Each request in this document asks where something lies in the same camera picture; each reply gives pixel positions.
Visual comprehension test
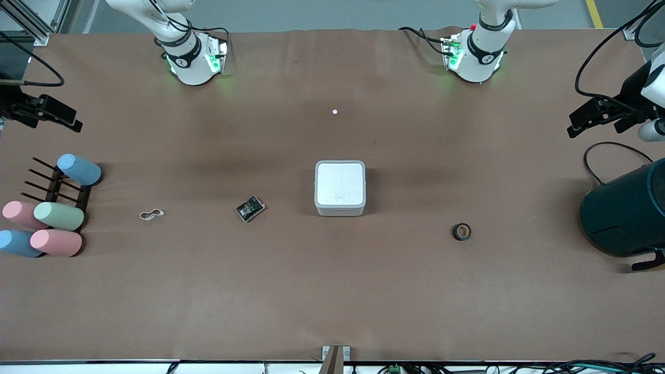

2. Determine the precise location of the thin black kettle cable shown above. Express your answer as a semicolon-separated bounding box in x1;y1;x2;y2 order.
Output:
583;142;653;185

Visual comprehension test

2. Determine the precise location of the left arm base control box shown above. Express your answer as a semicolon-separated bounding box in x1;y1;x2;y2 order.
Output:
442;35;464;71

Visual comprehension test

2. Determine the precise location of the white square trash bin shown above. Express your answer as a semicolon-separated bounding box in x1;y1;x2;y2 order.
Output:
315;160;366;217

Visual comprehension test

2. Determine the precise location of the right arm base control box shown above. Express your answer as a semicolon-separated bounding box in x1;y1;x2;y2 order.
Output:
205;39;229;74

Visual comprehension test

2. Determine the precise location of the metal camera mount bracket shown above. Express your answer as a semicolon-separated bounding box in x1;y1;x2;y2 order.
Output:
322;345;351;374

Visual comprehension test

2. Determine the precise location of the brown paper table cover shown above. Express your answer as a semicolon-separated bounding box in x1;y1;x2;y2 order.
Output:
0;27;665;363

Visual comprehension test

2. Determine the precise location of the blue cup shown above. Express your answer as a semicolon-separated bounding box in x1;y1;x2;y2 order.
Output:
57;154;102;186
0;230;45;258

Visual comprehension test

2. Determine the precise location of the aluminium frame profile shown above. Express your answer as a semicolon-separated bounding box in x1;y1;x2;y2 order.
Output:
622;0;665;41
0;0;71;46

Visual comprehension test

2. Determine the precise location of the black cable bundle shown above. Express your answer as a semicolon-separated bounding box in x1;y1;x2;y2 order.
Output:
540;353;658;374

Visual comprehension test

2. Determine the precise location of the black snack wrapper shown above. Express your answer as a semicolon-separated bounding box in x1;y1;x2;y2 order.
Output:
236;195;265;223

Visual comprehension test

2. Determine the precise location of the pink cup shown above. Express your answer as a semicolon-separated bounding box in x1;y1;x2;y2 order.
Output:
2;201;48;230
30;229;83;257

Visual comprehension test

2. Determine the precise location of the pale green cup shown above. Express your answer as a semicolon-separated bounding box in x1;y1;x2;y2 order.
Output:
34;202;85;231

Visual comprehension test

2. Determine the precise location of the black peg cup rack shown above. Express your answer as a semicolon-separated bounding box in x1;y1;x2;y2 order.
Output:
23;157;93;229

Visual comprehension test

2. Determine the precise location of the black base power cable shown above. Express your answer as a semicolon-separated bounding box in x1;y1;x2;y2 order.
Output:
399;26;448;56

